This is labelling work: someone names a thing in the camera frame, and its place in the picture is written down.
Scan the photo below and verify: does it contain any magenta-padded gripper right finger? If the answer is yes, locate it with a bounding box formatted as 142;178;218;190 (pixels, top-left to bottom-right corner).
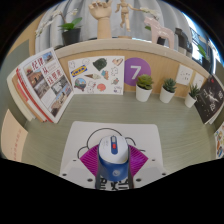
127;143;168;190

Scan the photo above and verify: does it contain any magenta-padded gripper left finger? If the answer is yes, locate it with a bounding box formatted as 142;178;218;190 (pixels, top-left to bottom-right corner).
59;144;101;190

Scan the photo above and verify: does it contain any white and blue computer mouse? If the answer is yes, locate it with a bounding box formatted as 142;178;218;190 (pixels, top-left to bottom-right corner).
97;134;130;183

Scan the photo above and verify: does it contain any white mouse pad with doodle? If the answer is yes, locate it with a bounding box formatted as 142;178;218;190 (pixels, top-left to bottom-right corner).
59;120;164;192

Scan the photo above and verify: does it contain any beige card with red text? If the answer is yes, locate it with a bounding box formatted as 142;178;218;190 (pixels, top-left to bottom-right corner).
0;108;29;163

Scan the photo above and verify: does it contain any colourful sticker sheet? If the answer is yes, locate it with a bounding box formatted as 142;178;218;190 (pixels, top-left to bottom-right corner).
213;121;224;159

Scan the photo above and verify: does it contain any small succulent in white pot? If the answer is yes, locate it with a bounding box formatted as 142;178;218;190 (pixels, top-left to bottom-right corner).
184;83;201;109
135;74;155;103
159;77;177;104

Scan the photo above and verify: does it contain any brown book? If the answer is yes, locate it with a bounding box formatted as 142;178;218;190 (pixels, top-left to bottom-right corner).
11;73;46;123

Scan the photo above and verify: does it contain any black book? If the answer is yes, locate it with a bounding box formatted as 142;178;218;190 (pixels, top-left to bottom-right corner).
193;74;224;125

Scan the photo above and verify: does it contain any red-edged photo magazine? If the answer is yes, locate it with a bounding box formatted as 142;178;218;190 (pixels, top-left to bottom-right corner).
15;47;75;124

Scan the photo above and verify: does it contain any thick white book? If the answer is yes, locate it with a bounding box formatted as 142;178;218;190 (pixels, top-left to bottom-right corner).
6;68;36;122

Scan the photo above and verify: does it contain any white sheet of cartoon stickers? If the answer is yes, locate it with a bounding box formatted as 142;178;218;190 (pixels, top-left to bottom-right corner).
67;55;126;96

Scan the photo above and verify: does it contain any light wooden desk shelf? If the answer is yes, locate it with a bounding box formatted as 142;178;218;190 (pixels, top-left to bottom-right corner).
53;37;218;98

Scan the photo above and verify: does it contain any purple round number sticker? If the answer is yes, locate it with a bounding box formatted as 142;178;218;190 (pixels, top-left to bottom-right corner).
123;57;152;87

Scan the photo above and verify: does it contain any white orchid in black pot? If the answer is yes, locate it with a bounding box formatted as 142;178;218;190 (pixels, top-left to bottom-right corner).
34;9;83;47
194;31;214;73
139;6;162;33

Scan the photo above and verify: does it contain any dark wooden horse figure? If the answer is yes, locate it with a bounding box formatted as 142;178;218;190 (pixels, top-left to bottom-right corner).
174;27;194;58

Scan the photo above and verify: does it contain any pink wooden horse figure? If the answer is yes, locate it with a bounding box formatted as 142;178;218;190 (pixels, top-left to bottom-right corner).
143;16;176;50

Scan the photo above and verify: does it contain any dark-framed window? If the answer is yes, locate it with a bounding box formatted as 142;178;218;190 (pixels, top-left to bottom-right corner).
183;13;224;68

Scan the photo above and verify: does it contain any grey pleated curtain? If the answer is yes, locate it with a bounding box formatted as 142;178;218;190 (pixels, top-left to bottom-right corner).
34;0;188;54

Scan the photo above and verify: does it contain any wooden hand model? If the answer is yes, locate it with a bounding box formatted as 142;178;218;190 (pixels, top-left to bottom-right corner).
88;0;114;40

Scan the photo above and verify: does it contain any wooden artist mannequin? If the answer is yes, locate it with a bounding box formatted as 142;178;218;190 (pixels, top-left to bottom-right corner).
114;0;141;39

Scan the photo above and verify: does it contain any white wall socket plate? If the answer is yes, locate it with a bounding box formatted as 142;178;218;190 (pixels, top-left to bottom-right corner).
192;72;206;89
175;64;194;86

